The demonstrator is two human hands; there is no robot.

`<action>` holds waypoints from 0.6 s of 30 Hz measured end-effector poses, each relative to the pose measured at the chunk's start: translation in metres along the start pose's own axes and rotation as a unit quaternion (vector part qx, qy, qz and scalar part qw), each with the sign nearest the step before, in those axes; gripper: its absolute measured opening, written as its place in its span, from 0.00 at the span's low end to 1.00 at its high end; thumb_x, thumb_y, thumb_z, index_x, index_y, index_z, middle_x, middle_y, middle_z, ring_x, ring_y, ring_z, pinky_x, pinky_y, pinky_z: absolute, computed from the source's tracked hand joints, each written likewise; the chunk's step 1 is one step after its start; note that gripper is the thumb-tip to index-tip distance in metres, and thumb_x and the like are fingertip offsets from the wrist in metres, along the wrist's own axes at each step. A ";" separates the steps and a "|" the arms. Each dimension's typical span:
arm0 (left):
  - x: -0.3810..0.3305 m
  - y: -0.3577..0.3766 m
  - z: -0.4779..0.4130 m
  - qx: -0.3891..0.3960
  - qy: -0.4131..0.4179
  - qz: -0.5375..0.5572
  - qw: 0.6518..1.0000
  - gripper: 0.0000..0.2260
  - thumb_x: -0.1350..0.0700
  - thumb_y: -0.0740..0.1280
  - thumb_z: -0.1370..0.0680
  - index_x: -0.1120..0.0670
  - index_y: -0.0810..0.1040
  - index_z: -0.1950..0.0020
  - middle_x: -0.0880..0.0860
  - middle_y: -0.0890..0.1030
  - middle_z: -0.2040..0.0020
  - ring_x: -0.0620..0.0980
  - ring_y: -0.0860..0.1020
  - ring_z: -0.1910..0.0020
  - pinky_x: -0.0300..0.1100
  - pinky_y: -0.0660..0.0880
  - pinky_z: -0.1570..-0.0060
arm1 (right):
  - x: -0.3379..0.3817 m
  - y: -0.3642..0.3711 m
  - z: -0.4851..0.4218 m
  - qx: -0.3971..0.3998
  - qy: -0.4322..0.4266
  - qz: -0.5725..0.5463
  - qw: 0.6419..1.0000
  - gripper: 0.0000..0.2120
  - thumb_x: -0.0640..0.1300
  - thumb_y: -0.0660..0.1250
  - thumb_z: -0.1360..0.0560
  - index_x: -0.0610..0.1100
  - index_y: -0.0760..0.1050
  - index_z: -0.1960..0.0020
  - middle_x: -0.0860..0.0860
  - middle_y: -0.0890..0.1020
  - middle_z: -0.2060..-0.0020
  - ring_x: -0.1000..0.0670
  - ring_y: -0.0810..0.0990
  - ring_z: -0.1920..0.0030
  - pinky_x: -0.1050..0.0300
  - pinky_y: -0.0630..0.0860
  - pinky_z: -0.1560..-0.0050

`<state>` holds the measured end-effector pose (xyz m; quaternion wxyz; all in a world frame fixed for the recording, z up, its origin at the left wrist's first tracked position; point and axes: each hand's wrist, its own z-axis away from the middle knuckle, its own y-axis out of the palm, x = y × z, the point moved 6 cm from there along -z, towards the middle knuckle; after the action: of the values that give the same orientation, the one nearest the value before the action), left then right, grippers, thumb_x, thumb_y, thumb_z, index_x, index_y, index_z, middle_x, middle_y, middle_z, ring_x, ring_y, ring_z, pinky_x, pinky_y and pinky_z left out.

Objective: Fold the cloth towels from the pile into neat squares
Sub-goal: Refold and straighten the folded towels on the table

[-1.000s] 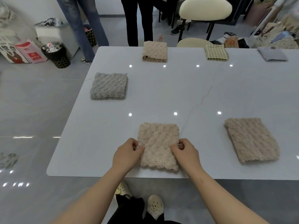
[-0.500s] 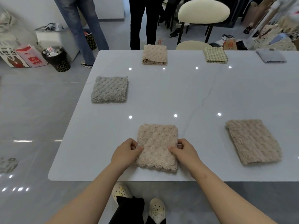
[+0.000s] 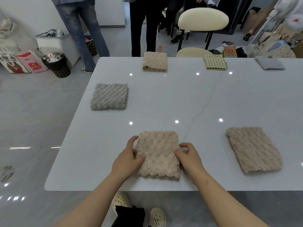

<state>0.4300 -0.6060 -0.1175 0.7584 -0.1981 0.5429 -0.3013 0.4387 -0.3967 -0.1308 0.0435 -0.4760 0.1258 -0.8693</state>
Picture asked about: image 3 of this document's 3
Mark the person's black trousers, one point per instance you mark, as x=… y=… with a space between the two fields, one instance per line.
x=129 y=217

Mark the white brown printed bag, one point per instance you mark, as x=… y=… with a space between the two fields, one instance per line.
x=11 y=64

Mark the white storage box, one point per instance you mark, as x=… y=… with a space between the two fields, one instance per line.
x=59 y=48

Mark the person's right forearm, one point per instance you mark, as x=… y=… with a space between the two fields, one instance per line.
x=227 y=205

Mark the person's left hand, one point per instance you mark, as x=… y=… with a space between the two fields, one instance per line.
x=125 y=163

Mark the brown cardboard box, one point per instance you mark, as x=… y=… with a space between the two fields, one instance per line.
x=298 y=50

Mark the white marble table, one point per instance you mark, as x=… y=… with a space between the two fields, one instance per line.
x=165 y=104

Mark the grey fluffy towel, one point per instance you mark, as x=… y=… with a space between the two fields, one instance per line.
x=109 y=96

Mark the clear red printed plastic bag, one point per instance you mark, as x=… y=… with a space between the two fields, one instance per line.
x=160 y=47

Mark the grey white crumpled item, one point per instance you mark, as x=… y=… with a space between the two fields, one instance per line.
x=51 y=33

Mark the cream seat chair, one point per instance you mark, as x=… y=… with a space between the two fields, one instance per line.
x=203 y=18

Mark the beige patterned cushion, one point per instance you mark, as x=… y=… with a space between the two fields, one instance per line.
x=272 y=50

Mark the green checked cloth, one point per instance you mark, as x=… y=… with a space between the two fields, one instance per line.
x=215 y=62

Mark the grey floral cloth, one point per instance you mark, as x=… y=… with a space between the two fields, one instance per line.
x=269 y=63

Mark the white crumpled plastic bag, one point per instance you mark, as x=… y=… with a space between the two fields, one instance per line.
x=8 y=30

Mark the red and white bag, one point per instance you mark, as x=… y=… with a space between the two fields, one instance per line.
x=33 y=63

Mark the person's right hand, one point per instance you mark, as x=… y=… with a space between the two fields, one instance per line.
x=193 y=165

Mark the black plastic garbage bag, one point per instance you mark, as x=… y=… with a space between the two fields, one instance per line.
x=214 y=51

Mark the light blue cloth item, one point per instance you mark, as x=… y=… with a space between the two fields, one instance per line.
x=278 y=44

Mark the cream perforated clog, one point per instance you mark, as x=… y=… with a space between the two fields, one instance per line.
x=157 y=217
x=120 y=199

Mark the black furniture panel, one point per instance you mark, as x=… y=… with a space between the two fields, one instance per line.
x=232 y=14

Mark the person's left forearm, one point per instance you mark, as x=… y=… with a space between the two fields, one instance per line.
x=94 y=205

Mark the pink paper bag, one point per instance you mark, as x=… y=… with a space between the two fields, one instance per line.
x=251 y=21

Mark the white red printed plastic bag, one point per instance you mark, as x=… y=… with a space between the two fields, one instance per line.
x=293 y=21

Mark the beige textured towel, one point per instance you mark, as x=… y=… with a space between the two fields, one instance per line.
x=155 y=61
x=255 y=148
x=158 y=144

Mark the black patterned waste bin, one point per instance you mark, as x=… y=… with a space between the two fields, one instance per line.
x=56 y=67
x=91 y=47

